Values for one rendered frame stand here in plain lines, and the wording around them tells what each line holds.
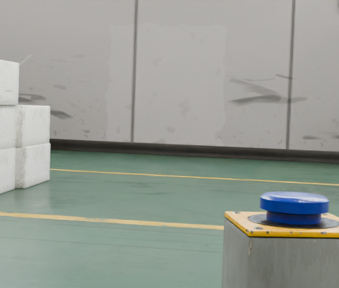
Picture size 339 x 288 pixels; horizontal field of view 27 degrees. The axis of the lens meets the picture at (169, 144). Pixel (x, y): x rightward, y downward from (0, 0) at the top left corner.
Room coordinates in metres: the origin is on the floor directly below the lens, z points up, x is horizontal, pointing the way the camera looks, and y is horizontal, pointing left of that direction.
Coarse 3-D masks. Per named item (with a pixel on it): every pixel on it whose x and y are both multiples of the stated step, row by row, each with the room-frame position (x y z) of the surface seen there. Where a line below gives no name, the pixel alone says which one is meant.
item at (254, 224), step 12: (228, 216) 0.43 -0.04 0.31; (240, 216) 0.43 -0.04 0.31; (252, 216) 0.43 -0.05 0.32; (264, 216) 0.43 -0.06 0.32; (324, 216) 0.44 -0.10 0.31; (240, 228) 0.40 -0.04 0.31; (252, 228) 0.39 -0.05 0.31; (264, 228) 0.39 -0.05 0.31; (276, 228) 0.39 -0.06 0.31; (288, 228) 0.39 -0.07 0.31; (300, 228) 0.39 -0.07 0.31; (312, 228) 0.39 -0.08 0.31; (324, 228) 0.40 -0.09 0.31; (336, 228) 0.40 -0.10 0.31
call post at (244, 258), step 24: (240, 240) 0.40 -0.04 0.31; (264, 240) 0.38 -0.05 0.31; (288, 240) 0.38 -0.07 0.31; (312, 240) 0.38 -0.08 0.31; (336, 240) 0.39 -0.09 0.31; (240, 264) 0.40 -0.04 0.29; (264, 264) 0.38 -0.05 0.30; (288, 264) 0.38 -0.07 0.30; (312, 264) 0.38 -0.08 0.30; (336, 264) 0.39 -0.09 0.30
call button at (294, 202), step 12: (276, 192) 0.43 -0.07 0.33; (288, 192) 0.43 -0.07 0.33; (264, 204) 0.41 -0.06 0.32; (276, 204) 0.40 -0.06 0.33; (288, 204) 0.40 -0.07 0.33; (300, 204) 0.40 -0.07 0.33; (312, 204) 0.40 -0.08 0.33; (324, 204) 0.41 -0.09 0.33; (276, 216) 0.41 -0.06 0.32; (288, 216) 0.40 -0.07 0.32; (300, 216) 0.40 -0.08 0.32; (312, 216) 0.41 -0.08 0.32
